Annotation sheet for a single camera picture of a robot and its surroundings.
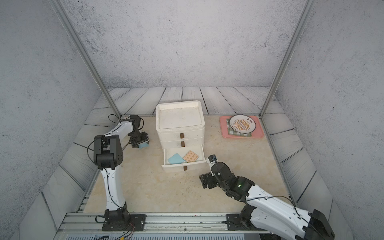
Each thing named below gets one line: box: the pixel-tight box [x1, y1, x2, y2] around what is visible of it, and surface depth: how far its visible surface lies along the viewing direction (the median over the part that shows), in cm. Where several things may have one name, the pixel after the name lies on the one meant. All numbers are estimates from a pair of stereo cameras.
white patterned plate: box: [229, 114, 256, 134], surface depth 117 cm
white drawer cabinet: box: [156, 100, 207, 165], surface depth 91 cm
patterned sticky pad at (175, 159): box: [167, 152, 184, 165], surface depth 97 cm
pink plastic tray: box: [220, 115, 265, 139], surface depth 113 cm
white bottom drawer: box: [161, 144, 208, 173], surface depth 96 cm
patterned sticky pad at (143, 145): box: [138, 142, 150, 149], surface depth 103 cm
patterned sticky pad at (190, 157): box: [183, 150, 200, 163], surface depth 97 cm
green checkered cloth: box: [226, 119, 252, 137], surface depth 110 cm
